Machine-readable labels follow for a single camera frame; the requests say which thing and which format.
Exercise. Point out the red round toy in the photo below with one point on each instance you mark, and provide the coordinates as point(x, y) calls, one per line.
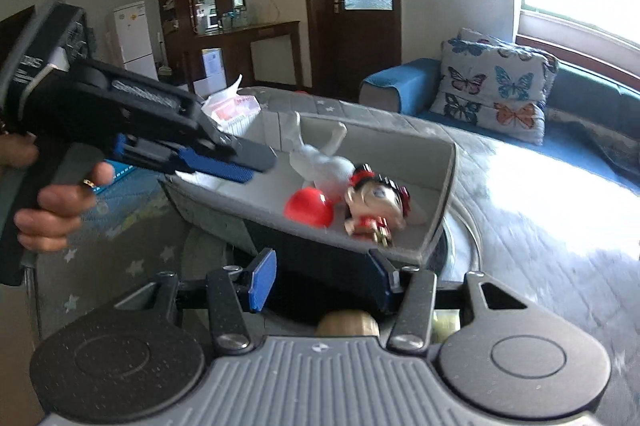
point(307, 208)

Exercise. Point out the white refrigerator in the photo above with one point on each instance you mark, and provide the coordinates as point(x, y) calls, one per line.
point(135, 41)

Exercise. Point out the pink tissue pack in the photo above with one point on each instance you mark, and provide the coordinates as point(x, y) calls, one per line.
point(230, 106)

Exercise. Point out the green round toy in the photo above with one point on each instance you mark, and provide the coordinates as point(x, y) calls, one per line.
point(446, 326)

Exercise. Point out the person's left hand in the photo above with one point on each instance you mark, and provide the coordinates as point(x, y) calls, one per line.
point(55, 216)

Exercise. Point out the white plush rabbit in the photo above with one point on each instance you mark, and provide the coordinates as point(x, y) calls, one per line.
point(325, 166)

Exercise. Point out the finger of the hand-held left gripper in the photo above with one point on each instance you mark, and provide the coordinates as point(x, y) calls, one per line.
point(215, 166)
point(255, 156)

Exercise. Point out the blue dotted tissue box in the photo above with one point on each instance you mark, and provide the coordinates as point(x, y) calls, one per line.
point(116, 176)

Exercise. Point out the butterfly print cushion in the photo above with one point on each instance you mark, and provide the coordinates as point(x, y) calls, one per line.
point(490, 91)
point(482, 38)

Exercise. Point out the grey cardboard box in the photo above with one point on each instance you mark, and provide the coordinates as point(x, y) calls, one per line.
point(260, 206)

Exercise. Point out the dark wooden door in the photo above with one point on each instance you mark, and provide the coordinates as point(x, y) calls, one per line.
point(320, 6)

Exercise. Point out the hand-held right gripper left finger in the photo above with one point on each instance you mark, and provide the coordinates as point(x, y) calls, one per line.
point(262, 281)

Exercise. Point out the white carton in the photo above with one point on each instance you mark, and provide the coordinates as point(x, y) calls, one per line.
point(212, 63)

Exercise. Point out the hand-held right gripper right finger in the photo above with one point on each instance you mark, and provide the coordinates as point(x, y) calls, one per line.
point(384, 281)

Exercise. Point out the cartoon doll with red hat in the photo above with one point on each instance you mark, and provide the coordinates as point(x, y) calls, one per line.
point(375, 206)

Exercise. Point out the dark wooden cabinet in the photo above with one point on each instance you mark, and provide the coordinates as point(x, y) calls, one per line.
point(175, 6)

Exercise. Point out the blue sofa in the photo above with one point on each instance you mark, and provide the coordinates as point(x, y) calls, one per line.
point(590, 146)

